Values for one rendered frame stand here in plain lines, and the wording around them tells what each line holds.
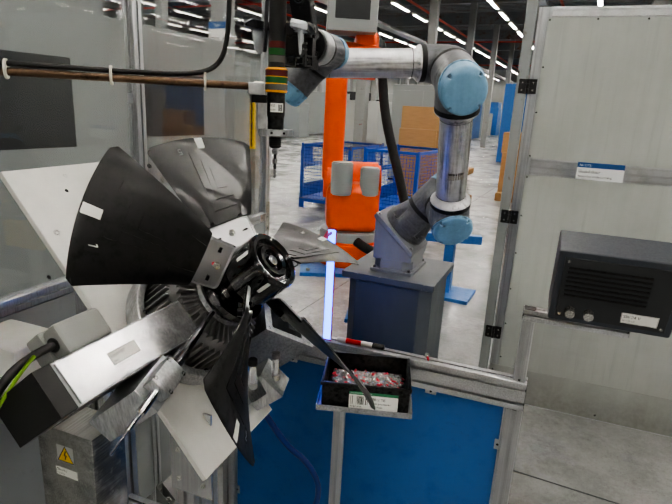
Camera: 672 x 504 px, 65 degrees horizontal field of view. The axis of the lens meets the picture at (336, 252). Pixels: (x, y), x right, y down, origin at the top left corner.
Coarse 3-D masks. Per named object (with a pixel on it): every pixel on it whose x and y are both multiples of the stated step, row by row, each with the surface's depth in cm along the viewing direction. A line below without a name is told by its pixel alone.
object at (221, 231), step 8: (224, 224) 107; (232, 224) 107; (240, 224) 107; (248, 224) 107; (216, 232) 106; (224, 232) 106; (240, 232) 106; (248, 232) 107; (224, 240) 106; (232, 240) 106; (240, 240) 106
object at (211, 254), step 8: (216, 240) 96; (208, 248) 95; (216, 248) 96; (224, 248) 98; (232, 248) 99; (208, 256) 96; (216, 256) 97; (224, 256) 98; (200, 264) 95; (208, 264) 96; (224, 264) 99; (200, 272) 96; (208, 272) 97; (216, 272) 98; (224, 272) 99; (192, 280) 95; (200, 280) 96; (208, 280) 97; (216, 280) 99
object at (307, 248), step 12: (288, 228) 134; (300, 228) 136; (288, 240) 127; (300, 240) 128; (312, 240) 130; (288, 252) 118; (300, 252) 119; (312, 252) 122; (324, 252) 125; (336, 252) 128
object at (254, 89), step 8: (248, 88) 101; (256, 88) 101; (256, 96) 101; (264, 96) 101; (256, 104) 103; (264, 104) 102; (256, 112) 103; (264, 112) 102; (256, 120) 104; (264, 120) 103; (264, 128) 103; (280, 136) 103; (288, 136) 104
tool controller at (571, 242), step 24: (576, 240) 122; (600, 240) 121; (624, 240) 121; (648, 240) 120; (576, 264) 118; (600, 264) 116; (624, 264) 115; (648, 264) 113; (552, 288) 124; (576, 288) 121; (600, 288) 119; (624, 288) 117; (648, 288) 115; (552, 312) 126; (576, 312) 124; (600, 312) 122; (624, 312) 119; (648, 312) 117
